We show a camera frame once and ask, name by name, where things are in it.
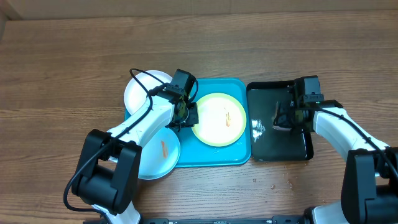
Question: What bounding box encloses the sponge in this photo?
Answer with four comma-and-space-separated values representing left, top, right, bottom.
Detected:
272, 102, 292, 131

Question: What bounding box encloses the yellow-green plate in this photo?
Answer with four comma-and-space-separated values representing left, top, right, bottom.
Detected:
192, 93, 247, 147

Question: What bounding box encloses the white plate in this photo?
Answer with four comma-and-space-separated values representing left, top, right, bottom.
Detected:
124, 70, 172, 115

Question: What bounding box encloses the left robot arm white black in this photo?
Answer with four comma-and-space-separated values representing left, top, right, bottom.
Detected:
65, 93, 198, 223

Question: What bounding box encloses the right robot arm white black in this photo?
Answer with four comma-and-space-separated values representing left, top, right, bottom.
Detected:
273, 101, 397, 223

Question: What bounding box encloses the black plastic tray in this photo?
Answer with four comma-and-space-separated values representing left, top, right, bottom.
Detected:
246, 81, 314, 162

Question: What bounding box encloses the light blue plate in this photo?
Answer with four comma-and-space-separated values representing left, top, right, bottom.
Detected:
138, 128, 180, 180

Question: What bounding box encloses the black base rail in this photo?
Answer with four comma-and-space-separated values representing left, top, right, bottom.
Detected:
83, 215, 312, 224

